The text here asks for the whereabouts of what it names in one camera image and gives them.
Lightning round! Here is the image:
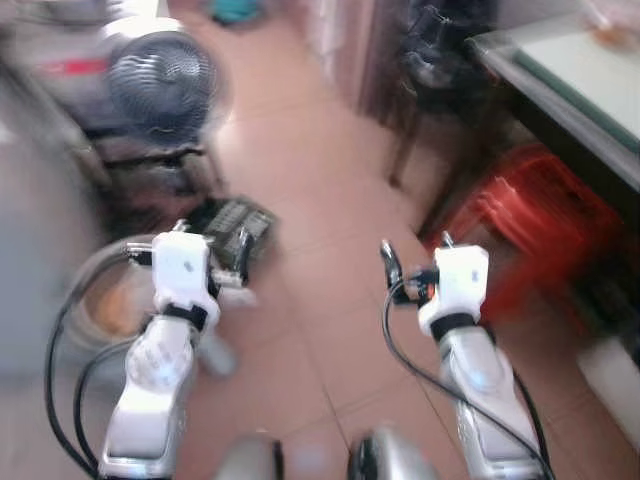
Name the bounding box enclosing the black fan stand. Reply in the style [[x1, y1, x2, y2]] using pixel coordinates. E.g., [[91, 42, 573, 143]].
[[88, 135, 226, 236]]

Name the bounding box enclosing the green table mat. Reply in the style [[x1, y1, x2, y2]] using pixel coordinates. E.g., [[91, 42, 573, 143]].
[[512, 28, 640, 153]]

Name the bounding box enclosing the silver left robot leg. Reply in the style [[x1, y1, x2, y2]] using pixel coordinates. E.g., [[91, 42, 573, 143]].
[[213, 435, 286, 480]]

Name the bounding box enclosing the red label strip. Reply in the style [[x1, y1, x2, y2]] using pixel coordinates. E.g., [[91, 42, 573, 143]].
[[38, 57, 109, 79]]

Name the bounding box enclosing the pale grey plastic piece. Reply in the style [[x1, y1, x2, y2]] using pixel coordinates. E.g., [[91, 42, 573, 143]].
[[190, 290, 259, 379]]

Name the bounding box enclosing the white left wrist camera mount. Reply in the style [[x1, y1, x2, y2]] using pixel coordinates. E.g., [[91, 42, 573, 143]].
[[150, 230, 223, 319]]

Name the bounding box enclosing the white plastic storage bin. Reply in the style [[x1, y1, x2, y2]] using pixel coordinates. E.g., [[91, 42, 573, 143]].
[[578, 335, 640, 433]]

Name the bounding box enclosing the black gridded crate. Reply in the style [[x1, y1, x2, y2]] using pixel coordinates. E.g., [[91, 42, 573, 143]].
[[185, 197, 279, 286]]

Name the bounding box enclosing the teal object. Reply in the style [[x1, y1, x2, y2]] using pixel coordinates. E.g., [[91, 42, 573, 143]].
[[208, 0, 269, 27]]

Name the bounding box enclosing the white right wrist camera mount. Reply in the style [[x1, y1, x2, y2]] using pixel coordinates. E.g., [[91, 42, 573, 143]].
[[418, 244, 491, 337]]

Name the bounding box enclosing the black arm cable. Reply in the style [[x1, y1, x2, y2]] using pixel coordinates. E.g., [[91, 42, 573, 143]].
[[73, 340, 136, 471], [44, 252, 153, 477], [380, 285, 557, 480]]

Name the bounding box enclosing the dark round electric fan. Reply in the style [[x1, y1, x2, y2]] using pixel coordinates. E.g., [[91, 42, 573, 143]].
[[100, 10, 229, 146]]

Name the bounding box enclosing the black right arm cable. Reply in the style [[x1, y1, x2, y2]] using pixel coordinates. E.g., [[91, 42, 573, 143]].
[[380, 285, 557, 480]]

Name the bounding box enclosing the round grey basin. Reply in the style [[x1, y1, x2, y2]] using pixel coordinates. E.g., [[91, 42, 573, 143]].
[[62, 235, 161, 353]]

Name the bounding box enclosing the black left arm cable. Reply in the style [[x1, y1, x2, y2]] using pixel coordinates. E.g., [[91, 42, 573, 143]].
[[44, 252, 153, 477], [73, 340, 136, 471]]

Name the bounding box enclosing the dark wooden chair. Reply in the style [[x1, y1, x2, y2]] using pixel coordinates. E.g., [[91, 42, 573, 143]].
[[385, 0, 501, 191]]

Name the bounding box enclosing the red plastic stool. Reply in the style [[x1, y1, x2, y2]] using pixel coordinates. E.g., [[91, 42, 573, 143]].
[[428, 143, 629, 323]]

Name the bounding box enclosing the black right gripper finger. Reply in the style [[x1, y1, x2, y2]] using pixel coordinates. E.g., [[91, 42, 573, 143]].
[[379, 239, 405, 293]]

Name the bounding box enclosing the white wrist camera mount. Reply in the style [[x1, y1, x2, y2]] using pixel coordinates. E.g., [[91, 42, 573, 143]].
[[418, 244, 491, 337], [150, 230, 223, 319]]

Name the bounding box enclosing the silver right robot leg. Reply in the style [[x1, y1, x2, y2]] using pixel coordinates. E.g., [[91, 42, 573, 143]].
[[347, 430, 441, 480]]

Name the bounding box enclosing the dark wooden glass-topped table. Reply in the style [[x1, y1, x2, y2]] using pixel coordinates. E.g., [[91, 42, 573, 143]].
[[465, 8, 640, 196]]

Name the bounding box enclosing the silver robot leg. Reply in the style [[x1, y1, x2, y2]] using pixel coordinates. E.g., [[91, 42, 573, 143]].
[[347, 430, 441, 480], [213, 435, 286, 480]]

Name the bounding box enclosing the orange item in clear bag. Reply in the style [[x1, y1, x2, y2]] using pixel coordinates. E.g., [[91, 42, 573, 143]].
[[588, 5, 640, 51]]

